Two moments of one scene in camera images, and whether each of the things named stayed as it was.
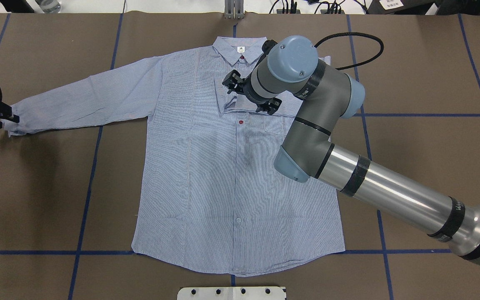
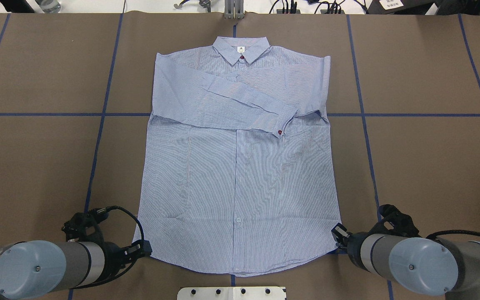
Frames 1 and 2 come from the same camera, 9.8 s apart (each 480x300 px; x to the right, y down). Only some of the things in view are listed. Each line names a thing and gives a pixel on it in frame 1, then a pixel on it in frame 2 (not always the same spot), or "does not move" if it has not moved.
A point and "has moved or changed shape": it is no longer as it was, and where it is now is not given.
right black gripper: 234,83 to 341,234
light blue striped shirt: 209,199 has moved or changed shape
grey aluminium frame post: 234,9 does not move
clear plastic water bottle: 50,6 does not move
